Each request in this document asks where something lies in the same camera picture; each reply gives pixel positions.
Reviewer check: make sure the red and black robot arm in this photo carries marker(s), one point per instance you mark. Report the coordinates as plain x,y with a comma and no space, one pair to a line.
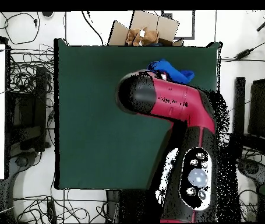
176,102

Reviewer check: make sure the grey floor frame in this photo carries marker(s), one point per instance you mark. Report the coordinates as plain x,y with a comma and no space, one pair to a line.
193,25

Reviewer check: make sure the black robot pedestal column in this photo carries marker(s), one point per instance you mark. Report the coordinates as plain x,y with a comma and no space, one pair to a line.
127,205

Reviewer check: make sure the blue laundry item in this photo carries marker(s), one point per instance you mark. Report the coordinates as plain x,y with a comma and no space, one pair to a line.
169,70

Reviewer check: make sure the black power strip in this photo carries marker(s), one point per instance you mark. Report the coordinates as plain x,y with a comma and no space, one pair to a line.
51,211

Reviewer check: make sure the black upright bar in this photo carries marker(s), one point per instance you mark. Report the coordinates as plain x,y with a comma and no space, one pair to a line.
239,105

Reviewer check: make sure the brown plush toy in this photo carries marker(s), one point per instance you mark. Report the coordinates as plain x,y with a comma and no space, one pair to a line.
146,37

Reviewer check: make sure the black equipment case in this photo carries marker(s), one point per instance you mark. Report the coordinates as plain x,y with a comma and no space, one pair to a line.
27,112

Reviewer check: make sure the brown cardboard box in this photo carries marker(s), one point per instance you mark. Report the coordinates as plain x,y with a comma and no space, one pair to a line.
167,25

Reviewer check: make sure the black chair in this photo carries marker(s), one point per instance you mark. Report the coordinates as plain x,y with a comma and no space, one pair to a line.
261,105

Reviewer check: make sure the dark stand foot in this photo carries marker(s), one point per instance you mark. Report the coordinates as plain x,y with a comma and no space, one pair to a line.
252,168
21,161

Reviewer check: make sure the dark green table cloth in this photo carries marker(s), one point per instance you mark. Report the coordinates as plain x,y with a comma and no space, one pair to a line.
88,116

